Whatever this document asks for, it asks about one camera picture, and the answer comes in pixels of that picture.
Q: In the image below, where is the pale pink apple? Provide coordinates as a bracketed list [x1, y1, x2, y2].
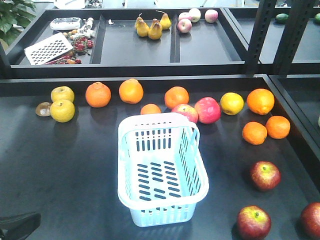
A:
[204, 9, 219, 23]
[177, 18, 192, 34]
[178, 8, 201, 23]

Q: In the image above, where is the brown kiwi half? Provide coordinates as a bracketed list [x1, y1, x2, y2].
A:
[35, 102, 52, 117]

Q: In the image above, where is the black perforated upright post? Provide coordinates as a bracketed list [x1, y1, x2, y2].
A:
[244, 0, 277, 75]
[272, 0, 315, 76]

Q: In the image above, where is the small orange front centre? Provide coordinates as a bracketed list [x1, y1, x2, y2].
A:
[140, 103, 162, 115]

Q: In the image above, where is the pinkish red apple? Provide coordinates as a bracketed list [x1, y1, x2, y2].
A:
[194, 96, 221, 124]
[171, 104, 199, 124]

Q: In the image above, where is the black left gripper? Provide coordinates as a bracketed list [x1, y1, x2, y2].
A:
[0, 212, 41, 240]

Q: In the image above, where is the brown yellow pear four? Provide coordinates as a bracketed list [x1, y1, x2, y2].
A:
[156, 10, 172, 30]

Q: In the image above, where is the orange behind apples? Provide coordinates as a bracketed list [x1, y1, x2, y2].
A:
[164, 86, 190, 110]

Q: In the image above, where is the white plastic device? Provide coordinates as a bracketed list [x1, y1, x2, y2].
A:
[50, 17, 82, 31]

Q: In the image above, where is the red yellow apple right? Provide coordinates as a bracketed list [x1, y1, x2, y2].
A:
[300, 202, 320, 240]

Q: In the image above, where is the pale pink apple front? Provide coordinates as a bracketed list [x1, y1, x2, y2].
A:
[177, 18, 192, 34]

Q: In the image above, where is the dark green avocado two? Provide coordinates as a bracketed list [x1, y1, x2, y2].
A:
[314, 13, 320, 25]

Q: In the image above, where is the dark green avocado one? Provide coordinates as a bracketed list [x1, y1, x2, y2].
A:
[275, 13, 289, 24]

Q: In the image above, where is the small orange lower right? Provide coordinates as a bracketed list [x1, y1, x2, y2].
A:
[265, 115, 291, 139]

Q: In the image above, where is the black perforated upright post left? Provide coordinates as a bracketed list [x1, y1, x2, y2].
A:
[244, 0, 277, 75]

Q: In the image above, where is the black perforated upright post right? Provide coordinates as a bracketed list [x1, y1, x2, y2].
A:
[272, 0, 315, 76]

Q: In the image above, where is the red yellow apple front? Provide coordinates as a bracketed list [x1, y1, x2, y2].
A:
[236, 205, 272, 240]

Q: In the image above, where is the brown yellow pear three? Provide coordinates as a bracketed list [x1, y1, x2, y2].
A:
[148, 18, 163, 40]

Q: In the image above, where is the small orange lower left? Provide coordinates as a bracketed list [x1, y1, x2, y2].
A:
[242, 121, 268, 145]

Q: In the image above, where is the red yellow apple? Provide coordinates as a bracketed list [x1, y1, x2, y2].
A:
[236, 205, 272, 240]
[250, 161, 282, 192]
[300, 202, 320, 240]

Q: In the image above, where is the yellow round citrus fruit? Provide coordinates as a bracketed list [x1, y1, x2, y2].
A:
[220, 92, 245, 116]

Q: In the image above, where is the light blue plastic basket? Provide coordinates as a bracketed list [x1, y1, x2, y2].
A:
[117, 112, 209, 227]

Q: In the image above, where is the orange back left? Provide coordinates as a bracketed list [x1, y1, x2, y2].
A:
[85, 81, 112, 108]

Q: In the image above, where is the brown yellow pear one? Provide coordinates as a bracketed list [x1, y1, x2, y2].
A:
[134, 13, 143, 29]

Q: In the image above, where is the yellow pear-apple front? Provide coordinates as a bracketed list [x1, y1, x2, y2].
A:
[50, 99, 75, 123]

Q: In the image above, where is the orange back centre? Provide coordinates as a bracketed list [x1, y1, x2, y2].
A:
[118, 78, 144, 104]

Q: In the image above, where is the pinkish red apple right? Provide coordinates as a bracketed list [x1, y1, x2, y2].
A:
[194, 96, 221, 124]

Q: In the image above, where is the pile of cherry tomatoes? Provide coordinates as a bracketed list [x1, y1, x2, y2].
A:
[45, 29, 94, 65]

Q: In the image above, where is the white perforated tray lid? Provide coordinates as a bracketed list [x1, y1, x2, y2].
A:
[24, 33, 73, 65]

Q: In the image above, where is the brown yellow pear two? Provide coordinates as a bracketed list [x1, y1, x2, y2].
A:
[136, 20, 150, 38]

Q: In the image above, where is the pale pink apple middle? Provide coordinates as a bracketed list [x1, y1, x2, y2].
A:
[178, 8, 201, 23]

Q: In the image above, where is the pale pink apple right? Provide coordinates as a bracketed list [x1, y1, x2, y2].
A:
[204, 9, 219, 23]

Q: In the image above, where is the black rear display tray stand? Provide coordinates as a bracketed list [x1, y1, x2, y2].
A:
[0, 7, 320, 79]

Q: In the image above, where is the yellow pear-apple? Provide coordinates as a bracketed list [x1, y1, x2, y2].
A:
[50, 99, 75, 123]
[50, 86, 75, 103]

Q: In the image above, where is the black wooden fruit display stand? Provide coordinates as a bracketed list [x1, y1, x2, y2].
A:
[0, 75, 320, 240]

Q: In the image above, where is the large orange far right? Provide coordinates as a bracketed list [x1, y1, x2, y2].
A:
[246, 88, 275, 116]

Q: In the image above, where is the small orange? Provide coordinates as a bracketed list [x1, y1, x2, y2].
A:
[265, 115, 291, 139]
[140, 103, 162, 115]
[242, 121, 268, 145]

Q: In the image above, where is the yellow pear-apple rear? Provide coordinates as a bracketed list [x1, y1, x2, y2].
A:
[50, 86, 75, 103]

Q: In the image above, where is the pinkish red apple left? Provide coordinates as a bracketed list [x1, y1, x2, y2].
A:
[171, 104, 199, 124]

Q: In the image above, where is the green potted plant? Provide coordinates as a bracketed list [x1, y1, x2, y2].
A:
[0, 0, 36, 46]

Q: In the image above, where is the red yellow apple middle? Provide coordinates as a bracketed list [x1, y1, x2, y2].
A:
[250, 161, 282, 192]

